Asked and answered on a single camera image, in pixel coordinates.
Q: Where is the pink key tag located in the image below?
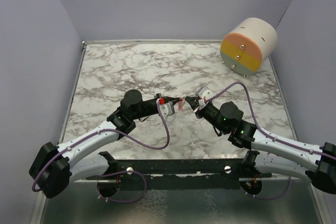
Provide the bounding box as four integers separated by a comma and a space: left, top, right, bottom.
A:
178, 98, 184, 110

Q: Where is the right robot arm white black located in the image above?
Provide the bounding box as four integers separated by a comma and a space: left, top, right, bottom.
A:
185, 97, 335, 194

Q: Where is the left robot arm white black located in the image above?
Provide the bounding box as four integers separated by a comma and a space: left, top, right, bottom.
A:
28, 89, 181, 198

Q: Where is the round three-drawer mini cabinet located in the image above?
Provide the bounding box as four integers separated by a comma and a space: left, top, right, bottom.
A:
220, 17, 278, 77

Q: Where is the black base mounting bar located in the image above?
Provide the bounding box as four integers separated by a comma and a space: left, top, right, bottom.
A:
89, 158, 271, 194

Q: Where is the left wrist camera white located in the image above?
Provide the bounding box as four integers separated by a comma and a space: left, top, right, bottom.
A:
157, 98, 175, 117

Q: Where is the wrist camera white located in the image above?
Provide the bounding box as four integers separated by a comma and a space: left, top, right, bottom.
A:
195, 86, 214, 101
157, 98, 175, 117

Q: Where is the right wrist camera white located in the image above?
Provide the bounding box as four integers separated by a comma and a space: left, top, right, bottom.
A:
195, 86, 214, 101

